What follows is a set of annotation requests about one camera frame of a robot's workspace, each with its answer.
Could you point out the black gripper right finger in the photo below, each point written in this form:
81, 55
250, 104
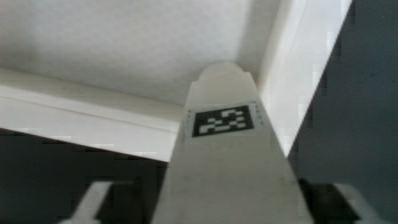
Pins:
337, 204

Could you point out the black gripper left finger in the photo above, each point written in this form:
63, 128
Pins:
113, 204

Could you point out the white desk top panel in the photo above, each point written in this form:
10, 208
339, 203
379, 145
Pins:
102, 57

